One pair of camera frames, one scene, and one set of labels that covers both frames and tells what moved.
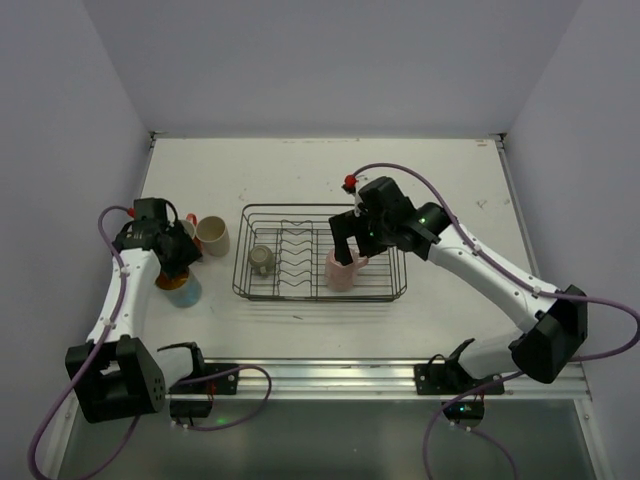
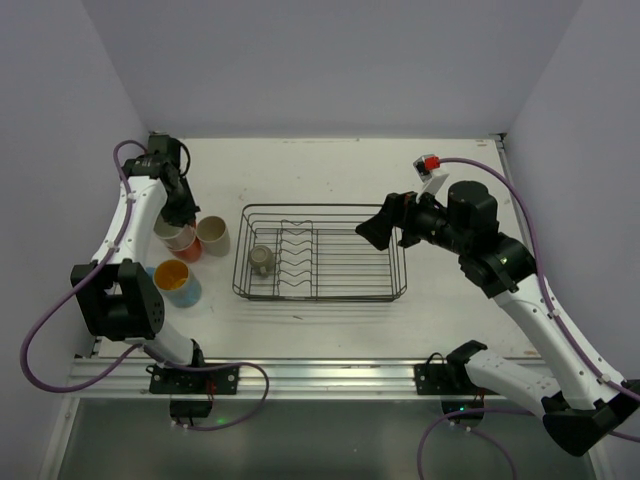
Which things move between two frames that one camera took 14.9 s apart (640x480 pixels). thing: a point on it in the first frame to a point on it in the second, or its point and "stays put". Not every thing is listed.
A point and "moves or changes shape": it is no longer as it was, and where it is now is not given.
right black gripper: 347,226 to 401,218
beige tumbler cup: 214,233 stays put
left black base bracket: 194,399 stays put
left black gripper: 176,257 to 181,204
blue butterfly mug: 184,291 stays put
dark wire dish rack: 282,256 stays put
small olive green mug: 261,258 stays put
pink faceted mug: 339,277 moves or changes shape
